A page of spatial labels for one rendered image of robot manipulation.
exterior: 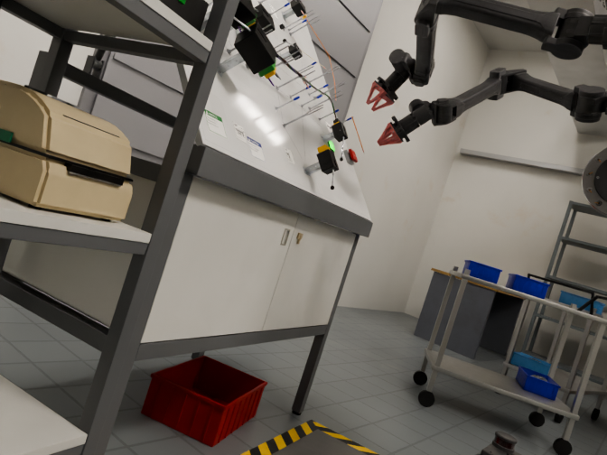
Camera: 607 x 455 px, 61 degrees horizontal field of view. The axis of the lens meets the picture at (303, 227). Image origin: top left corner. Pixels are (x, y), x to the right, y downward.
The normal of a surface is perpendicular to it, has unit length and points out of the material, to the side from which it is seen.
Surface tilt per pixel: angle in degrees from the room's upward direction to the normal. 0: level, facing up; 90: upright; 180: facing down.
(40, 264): 90
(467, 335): 90
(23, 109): 90
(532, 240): 90
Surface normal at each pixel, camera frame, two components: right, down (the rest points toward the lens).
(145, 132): 0.77, 0.25
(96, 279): -0.43, -0.13
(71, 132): 0.93, -0.03
